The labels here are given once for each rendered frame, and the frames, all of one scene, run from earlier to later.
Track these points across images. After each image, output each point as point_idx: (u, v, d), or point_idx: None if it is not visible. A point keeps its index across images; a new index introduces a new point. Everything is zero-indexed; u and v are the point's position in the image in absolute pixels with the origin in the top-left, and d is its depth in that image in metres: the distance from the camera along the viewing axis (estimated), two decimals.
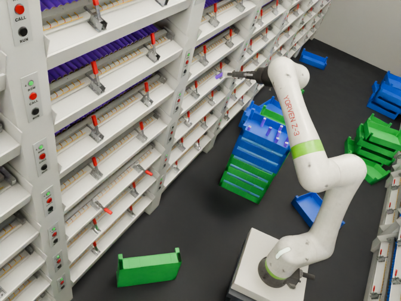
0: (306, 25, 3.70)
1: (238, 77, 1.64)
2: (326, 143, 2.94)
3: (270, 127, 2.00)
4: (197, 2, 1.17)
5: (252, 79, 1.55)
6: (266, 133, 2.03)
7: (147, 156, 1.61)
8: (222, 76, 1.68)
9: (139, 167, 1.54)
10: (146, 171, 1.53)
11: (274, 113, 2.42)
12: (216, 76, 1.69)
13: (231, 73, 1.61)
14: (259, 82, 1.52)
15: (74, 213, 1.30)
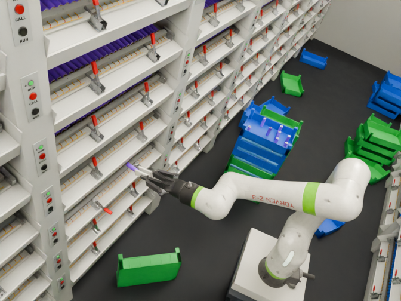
0: (306, 25, 3.70)
1: (148, 177, 1.39)
2: (326, 143, 2.94)
3: (270, 127, 2.00)
4: (197, 2, 1.17)
5: (173, 180, 1.37)
6: (266, 133, 2.03)
7: (147, 156, 1.61)
8: (134, 168, 1.44)
9: None
10: None
11: (274, 113, 2.42)
12: (130, 164, 1.46)
13: (153, 172, 1.43)
14: (183, 180, 1.35)
15: (74, 213, 1.30)
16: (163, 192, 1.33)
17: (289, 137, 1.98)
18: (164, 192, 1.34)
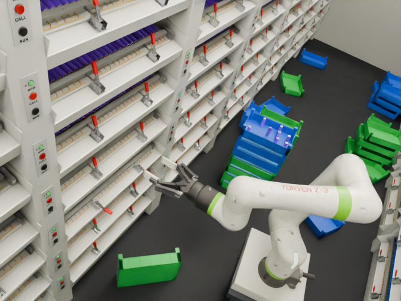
0: (306, 25, 3.70)
1: (177, 169, 1.35)
2: (326, 143, 2.94)
3: (270, 127, 2.00)
4: (197, 2, 1.17)
5: None
6: (266, 133, 2.03)
7: (147, 156, 1.61)
8: None
9: (139, 167, 1.54)
10: (146, 171, 1.53)
11: (274, 113, 2.42)
12: None
13: (154, 183, 1.24)
14: (191, 200, 1.26)
15: (74, 213, 1.30)
16: (196, 181, 1.31)
17: (289, 137, 1.98)
18: (195, 181, 1.30)
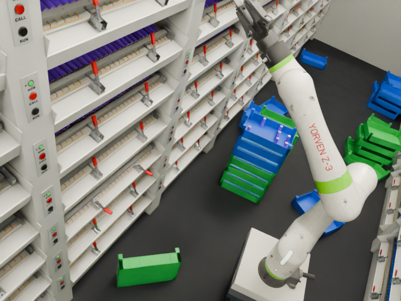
0: (306, 25, 3.70)
1: (238, 9, 1.14)
2: None
3: None
4: (197, 2, 1.17)
5: (260, 31, 1.12)
6: None
7: (147, 156, 1.61)
8: None
9: (139, 167, 1.54)
10: (146, 171, 1.53)
11: (274, 113, 2.42)
12: None
13: None
14: (265, 43, 1.11)
15: (74, 213, 1.30)
16: (251, 37, 1.18)
17: (289, 137, 1.98)
18: (253, 36, 1.18)
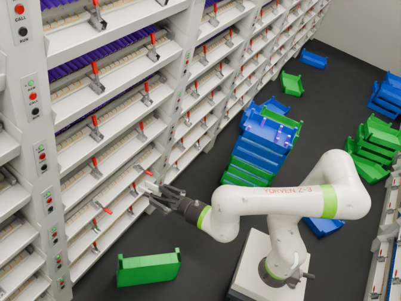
0: (306, 25, 3.70)
1: (151, 194, 1.31)
2: (326, 143, 2.94)
3: None
4: (197, 2, 1.17)
5: (180, 197, 1.29)
6: None
7: (147, 156, 1.61)
8: None
9: (139, 167, 1.54)
10: (146, 171, 1.53)
11: (274, 113, 2.42)
12: None
13: (159, 187, 1.36)
14: (190, 199, 1.28)
15: (74, 213, 1.30)
16: (169, 211, 1.26)
17: (289, 137, 1.98)
18: (170, 211, 1.26)
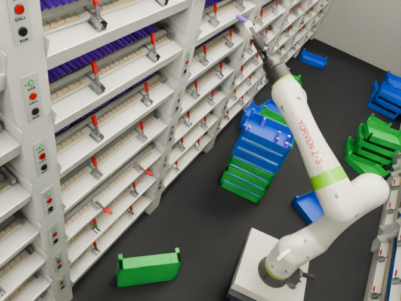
0: (306, 25, 3.70)
1: (252, 41, 1.42)
2: (326, 143, 2.94)
3: None
4: (197, 2, 1.17)
5: (263, 58, 1.37)
6: None
7: (147, 156, 1.61)
8: None
9: (139, 167, 1.54)
10: (146, 171, 1.53)
11: (274, 113, 2.42)
12: None
13: (253, 31, 1.38)
14: (265, 67, 1.35)
15: (74, 213, 1.30)
16: None
17: (289, 137, 1.98)
18: None
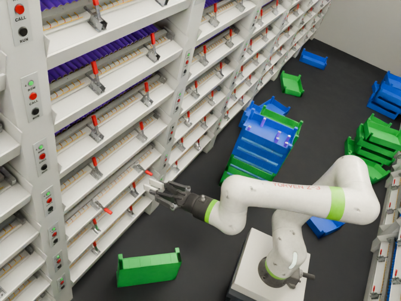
0: (306, 25, 3.70)
1: (157, 192, 1.32)
2: (326, 143, 2.94)
3: None
4: (197, 2, 1.17)
5: (185, 193, 1.31)
6: None
7: (147, 156, 1.61)
8: None
9: (139, 167, 1.54)
10: (146, 171, 1.53)
11: (274, 113, 2.42)
12: None
13: (164, 184, 1.38)
14: (195, 194, 1.29)
15: (74, 213, 1.30)
16: (175, 207, 1.27)
17: (289, 137, 1.98)
18: (176, 206, 1.28)
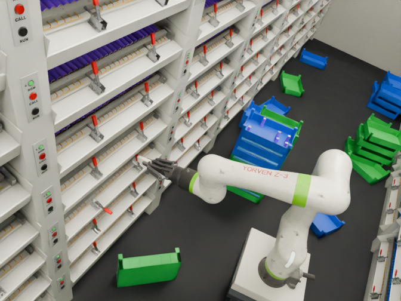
0: (306, 25, 3.70)
1: None
2: (326, 143, 2.94)
3: None
4: (197, 2, 1.17)
5: None
6: None
7: (144, 153, 1.61)
8: None
9: (137, 166, 1.54)
10: (136, 160, 1.52)
11: (274, 113, 2.42)
12: None
13: (147, 165, 1.47)
14: (176, 184, 1.43)
15: (72, 211, 1.30)
16: (176, 165, 1.48)
17: (289, 137, 1.98)
18: (176, 166, 1.48)
